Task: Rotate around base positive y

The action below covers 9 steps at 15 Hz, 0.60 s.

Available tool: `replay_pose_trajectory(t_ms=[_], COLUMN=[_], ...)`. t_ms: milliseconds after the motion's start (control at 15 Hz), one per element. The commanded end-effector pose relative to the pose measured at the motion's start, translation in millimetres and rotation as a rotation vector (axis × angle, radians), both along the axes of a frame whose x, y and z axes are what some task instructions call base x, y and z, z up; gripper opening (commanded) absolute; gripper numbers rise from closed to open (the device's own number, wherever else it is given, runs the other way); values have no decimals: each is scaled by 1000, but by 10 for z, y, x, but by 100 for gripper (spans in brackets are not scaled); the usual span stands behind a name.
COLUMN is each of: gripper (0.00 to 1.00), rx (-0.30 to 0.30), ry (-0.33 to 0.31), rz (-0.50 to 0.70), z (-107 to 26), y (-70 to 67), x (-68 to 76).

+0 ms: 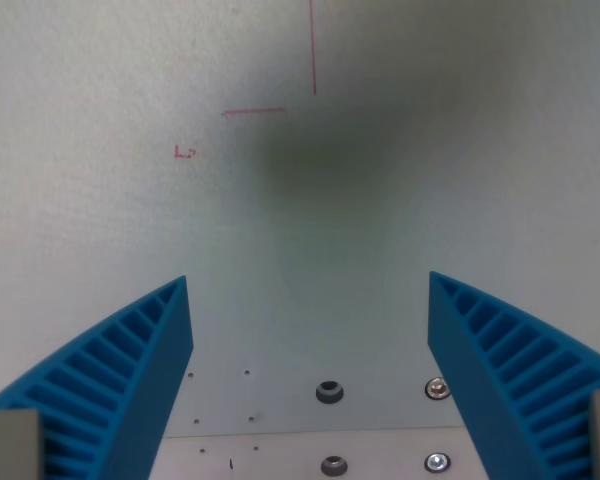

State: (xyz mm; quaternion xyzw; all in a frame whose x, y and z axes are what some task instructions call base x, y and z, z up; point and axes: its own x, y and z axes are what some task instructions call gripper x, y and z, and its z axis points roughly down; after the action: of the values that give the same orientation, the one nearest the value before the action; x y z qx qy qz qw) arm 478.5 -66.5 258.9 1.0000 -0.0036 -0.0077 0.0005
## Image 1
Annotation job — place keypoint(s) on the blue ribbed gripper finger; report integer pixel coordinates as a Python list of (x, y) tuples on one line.
[(130, 370), (485, 370)]

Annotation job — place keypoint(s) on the silver screw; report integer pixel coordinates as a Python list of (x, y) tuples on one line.
[(437, 388), (437, 462)]

